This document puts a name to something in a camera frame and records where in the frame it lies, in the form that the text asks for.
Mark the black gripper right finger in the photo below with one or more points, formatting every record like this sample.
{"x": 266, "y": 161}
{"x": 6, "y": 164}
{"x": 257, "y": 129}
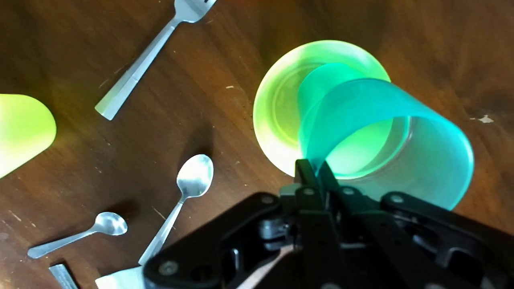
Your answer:
{"x": 427, "y": 235}

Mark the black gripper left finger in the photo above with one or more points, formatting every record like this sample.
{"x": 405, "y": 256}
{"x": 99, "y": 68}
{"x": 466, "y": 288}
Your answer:
{"x": 305, "y": 214}

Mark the translucent green plastic cup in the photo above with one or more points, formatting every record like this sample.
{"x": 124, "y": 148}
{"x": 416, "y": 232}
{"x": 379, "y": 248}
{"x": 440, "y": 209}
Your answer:
{"x": 422, "y": 150}

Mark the silver metal fork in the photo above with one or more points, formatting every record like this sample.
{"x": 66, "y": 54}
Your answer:
{"x": 133, "y": 75}

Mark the small yellow plastic cup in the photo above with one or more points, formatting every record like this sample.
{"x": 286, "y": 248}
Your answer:
{"x": 24, "y": 134}

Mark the large silver spoon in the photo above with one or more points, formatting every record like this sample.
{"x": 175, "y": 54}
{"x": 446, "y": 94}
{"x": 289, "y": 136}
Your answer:
{"x": 193, "y": 177}

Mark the small silver spoon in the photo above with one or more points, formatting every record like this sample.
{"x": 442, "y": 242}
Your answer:
{"x": 109, "y": 224}

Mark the silver table knife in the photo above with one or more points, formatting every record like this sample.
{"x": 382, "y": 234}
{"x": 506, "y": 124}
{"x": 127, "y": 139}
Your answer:
{"x": 61, "y": 277}

